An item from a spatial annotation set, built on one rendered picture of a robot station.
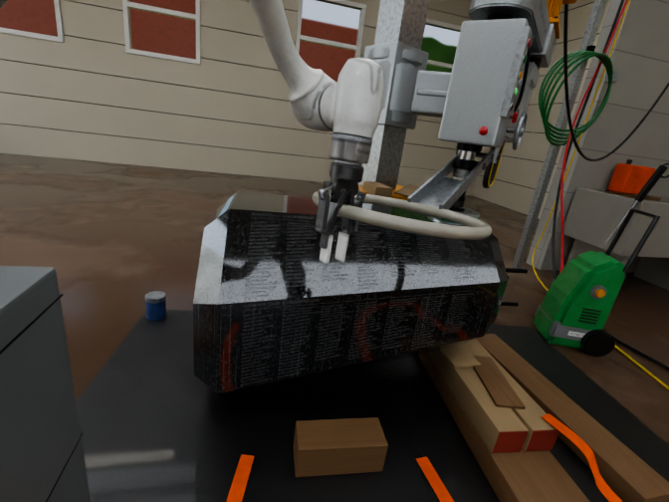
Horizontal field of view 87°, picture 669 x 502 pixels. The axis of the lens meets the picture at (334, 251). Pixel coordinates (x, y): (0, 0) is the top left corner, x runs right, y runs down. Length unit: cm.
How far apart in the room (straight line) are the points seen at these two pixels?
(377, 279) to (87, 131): 716
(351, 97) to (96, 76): 720
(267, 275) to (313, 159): 648
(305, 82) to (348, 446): 108
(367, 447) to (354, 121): 101
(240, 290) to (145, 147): 667
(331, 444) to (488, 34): 150
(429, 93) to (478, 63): 65
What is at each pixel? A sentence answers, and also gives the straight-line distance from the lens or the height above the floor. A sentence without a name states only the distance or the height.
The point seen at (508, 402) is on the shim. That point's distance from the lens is 156.
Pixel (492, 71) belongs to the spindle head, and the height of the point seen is 136.
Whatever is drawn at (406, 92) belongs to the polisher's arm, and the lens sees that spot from 213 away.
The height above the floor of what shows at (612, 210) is 73.
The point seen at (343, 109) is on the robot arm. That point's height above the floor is 114.
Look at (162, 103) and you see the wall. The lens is 755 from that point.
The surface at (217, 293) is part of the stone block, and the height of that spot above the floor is 59.
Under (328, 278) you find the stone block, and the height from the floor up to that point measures 64.
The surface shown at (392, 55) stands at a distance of 213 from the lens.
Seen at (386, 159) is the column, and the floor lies 96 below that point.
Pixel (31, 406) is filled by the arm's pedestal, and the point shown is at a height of 61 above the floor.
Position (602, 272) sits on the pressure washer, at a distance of 250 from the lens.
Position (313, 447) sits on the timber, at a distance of 128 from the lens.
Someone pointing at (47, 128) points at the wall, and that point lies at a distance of 816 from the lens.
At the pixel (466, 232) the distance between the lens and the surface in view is 83.
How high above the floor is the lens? 109
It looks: 19 degrees down
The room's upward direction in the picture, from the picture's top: 7 degrees clockwise
